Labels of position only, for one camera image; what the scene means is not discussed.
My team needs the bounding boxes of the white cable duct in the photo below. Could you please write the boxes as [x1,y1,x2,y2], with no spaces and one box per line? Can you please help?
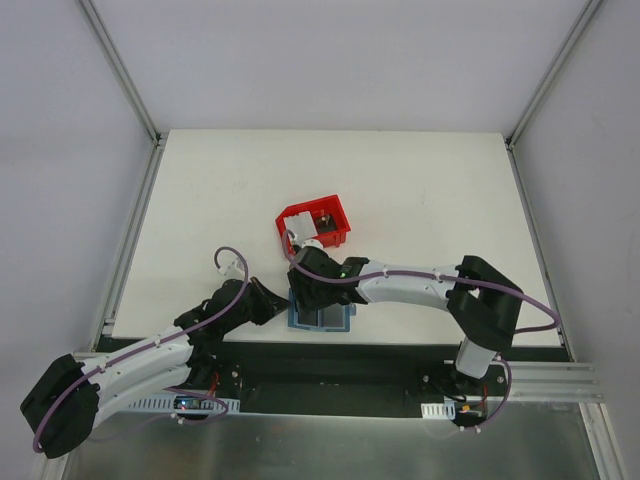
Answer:
[421,401,456,421]
[123,393,241,415]

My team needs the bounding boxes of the right white cable duct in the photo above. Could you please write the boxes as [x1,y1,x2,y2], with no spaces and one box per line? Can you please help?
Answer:
[421,401,456,421]

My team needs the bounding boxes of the blue leather card holder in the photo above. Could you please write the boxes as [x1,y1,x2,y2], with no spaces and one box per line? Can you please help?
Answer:
[287,290,356,333]

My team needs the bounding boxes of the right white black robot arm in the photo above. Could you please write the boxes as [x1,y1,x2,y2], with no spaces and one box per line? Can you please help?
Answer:
[287,246,522,395]

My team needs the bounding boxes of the left white cable duct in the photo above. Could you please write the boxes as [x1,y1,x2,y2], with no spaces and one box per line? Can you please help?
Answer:
[123,393,241,415]

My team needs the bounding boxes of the purple cable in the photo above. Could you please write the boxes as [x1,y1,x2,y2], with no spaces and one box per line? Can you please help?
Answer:
[31,246,250,452]
[282,229,560,441]

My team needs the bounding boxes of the aluminium frame post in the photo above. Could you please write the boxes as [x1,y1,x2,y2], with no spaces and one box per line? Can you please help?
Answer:
[75,0,164,145]
[505,0,607,151]

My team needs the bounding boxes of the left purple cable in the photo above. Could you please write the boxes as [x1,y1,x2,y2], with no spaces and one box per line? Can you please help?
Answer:
[31,246,250,452]

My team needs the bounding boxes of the red plastic bin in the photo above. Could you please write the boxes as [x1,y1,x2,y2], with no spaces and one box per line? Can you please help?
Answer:
[275,194,351,254]

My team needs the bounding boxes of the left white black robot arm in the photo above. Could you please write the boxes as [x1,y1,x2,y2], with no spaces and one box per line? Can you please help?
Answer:
[20,278,290,459]

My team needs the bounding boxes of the left aluminium frame post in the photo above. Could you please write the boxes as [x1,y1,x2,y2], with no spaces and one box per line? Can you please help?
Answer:
[75,0,164,145]

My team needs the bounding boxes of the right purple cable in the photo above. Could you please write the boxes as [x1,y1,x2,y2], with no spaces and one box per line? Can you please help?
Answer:
[282,229,560,441]

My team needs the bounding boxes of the right aluminium frame post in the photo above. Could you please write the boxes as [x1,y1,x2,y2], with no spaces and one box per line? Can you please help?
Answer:
[505,0,607,151]

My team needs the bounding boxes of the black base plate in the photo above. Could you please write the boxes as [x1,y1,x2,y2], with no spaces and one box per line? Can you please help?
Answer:
[182,342,507,418]

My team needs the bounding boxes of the black card lying in bin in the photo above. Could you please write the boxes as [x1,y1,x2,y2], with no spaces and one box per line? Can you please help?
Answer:
[314,213,337,234]

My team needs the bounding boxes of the dark credit card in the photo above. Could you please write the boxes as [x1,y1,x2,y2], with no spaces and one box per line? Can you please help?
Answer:
[296,310,319,328]
[323,305,346,329]

